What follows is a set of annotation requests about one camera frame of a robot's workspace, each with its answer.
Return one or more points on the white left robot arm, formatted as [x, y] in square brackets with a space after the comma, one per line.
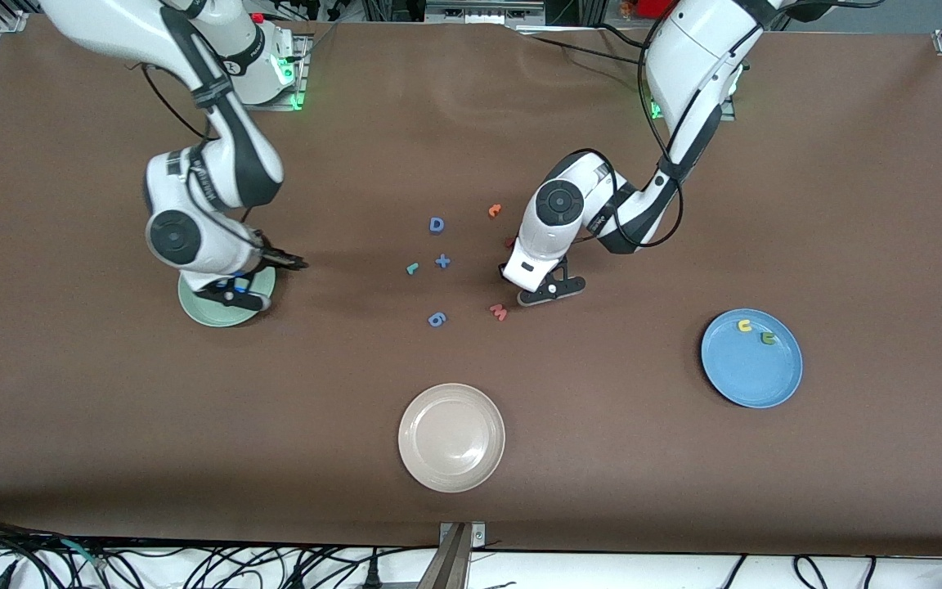
[684, 49]

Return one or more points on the metal base plate right arm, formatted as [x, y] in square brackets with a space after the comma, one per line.
[301, 82]

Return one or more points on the metal base plate left arm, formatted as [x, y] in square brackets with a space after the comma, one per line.
[728, 110]

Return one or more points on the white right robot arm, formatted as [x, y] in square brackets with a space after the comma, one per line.
[103, 20]

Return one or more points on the salmon red foam letter W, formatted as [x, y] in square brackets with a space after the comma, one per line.
[498, 313]

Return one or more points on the mint green plate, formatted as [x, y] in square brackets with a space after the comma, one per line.
[226, 319]

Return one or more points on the blue foam number 6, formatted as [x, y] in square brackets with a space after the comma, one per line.
[437, 320]

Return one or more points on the blue foam letter D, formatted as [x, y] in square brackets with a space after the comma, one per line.
[432, 225]

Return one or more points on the beige plate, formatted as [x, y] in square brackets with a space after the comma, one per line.
[451, 438]

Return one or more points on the brown table cover mat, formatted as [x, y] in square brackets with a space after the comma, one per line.
[111, 425]

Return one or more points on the grey metal box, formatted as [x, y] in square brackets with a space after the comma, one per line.
[479, 10]

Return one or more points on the blue plastic plate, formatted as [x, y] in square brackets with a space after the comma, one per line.
[753, 372]

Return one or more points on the red box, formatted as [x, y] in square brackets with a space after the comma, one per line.
[649, 8]

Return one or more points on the black power plug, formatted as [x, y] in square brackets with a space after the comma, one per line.
[372, 577]

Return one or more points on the black connector plug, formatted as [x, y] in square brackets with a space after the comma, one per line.
[2, 575]

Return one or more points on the small metal bracket plate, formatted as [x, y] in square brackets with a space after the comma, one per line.
[477, 536]

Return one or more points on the aluminium profile post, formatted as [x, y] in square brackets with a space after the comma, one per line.
[446, 564]

